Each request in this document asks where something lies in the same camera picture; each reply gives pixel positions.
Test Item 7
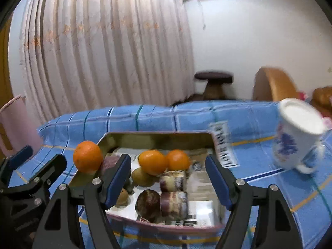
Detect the yellow green kiwi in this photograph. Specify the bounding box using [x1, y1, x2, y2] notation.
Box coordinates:
[131, 168, 155, 187]

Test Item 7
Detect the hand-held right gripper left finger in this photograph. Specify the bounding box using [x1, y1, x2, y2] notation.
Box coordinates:
[32, 154, 132, 249]

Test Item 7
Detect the purple brown round pastry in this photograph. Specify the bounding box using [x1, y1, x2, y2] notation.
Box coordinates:
[101, 154, 122, 177]

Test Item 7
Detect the purple cream cake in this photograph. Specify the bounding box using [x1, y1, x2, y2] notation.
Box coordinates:
[160, 191, 188, 217]
[159, 171, 188, 192]

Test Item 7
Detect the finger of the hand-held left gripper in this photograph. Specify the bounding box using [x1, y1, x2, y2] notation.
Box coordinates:
[0, 145, 34, 187]
[28, 154, 68, 196]

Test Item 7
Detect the small brown kiwi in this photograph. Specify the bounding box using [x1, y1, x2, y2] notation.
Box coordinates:
[115, 188, 129, 205]

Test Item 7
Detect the carved wooden sofa armrest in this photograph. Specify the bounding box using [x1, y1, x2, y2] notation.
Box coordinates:
[311, 85, 332, 115]

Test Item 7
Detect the pale pink patterned curtain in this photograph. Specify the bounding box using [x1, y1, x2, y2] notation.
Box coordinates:
[18, 0, 195, 125]

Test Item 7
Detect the pink plastic jug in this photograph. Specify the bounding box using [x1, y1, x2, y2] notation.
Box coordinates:
[0, 95, 43, 159]

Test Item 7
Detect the pink patterned cloth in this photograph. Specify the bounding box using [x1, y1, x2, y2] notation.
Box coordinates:
[321, 114, 332, 130]

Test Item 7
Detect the round orange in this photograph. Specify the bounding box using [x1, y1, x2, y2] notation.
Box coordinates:
[73, 140, 103, 174]
[138, 150, 169, 176]

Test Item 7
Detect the hanging air conditioner cable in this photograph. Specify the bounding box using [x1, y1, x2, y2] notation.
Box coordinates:
[199, 0, 206, 30]

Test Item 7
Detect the brown wooden door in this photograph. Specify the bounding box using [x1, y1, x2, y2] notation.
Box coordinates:
[0, 16, 13, 109]

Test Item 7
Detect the dark brown swirl pastry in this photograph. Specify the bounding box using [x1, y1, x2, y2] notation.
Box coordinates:
[135, 189, 161, 218]

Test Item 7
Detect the white cup with blue print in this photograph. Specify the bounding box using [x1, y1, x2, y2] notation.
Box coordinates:
[271, 98, 328, 174]

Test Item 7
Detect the blue checked tablecloth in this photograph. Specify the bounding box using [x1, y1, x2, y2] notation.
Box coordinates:
[0, 101, 332, 249]

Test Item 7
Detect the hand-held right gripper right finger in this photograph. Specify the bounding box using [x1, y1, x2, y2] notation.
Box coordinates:
[205, 154, 304, 249]

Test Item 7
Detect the printed paper sheet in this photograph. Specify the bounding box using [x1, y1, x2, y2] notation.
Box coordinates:
[111, 147, 221, 226]

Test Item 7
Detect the pink rectangular tin box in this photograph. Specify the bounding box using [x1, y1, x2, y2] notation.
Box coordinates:
[70, 132, 226, 235]

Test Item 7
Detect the dark round wooden stool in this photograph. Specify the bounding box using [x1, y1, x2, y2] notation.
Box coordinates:
[194, 71, 234, 100]

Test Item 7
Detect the small orange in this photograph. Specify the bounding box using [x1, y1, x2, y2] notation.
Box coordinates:
[166, 149, 192, 172]

